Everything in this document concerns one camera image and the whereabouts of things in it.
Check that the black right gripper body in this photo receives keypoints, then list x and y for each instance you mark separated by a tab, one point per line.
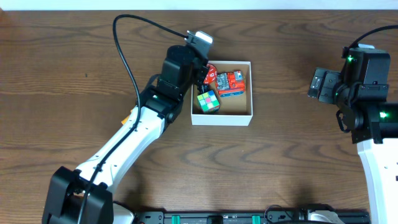
318	83

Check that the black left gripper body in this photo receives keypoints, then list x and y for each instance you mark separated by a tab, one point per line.
202	73

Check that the black round cap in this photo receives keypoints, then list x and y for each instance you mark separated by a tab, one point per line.
203	88

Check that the red polyhedral die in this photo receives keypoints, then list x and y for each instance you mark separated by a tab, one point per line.
211	75

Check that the multicolour puzzle cube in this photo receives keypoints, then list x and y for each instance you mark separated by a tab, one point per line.
208	102

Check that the red grey toy truck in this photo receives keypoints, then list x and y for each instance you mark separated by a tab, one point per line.
230	83

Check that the orange rubber duck toy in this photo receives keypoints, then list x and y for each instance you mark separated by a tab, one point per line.
125	119

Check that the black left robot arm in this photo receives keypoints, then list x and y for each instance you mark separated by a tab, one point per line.
85	195

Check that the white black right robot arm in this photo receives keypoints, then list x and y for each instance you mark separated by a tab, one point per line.
373	129

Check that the white cardboard box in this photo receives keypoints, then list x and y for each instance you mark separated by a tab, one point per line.
234	110

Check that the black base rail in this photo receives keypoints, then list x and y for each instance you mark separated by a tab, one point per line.
275	214

